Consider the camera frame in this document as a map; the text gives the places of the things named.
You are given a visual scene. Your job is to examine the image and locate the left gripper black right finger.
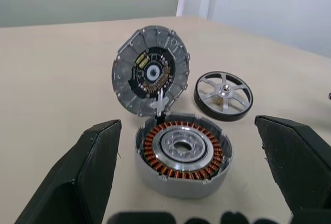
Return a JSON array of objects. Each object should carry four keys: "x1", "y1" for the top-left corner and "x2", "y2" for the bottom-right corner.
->
[{"x1": 254, "y1": 114, "x2": 331, "y2": 224}]

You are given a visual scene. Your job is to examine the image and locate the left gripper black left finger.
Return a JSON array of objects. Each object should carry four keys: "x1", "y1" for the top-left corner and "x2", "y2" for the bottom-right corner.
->
[{"x1": 14, "y1": 119, "x2": 122, "y2": 224}]

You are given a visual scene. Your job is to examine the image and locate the black rotor ring silver spokes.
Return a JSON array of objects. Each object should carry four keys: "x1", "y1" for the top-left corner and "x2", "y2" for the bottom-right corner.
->
[{"x1": 193, "y1": 70, "x2": 254, "y2": 121}]

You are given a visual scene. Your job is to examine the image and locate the grey round metal part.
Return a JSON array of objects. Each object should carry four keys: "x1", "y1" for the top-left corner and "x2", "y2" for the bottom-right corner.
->
[
  {"x1": 134, "y1": 112, "x2": 233, "y2": 201},
  {"x1": 111, "y1": 23, "x2": 191, "y2": 118}
]

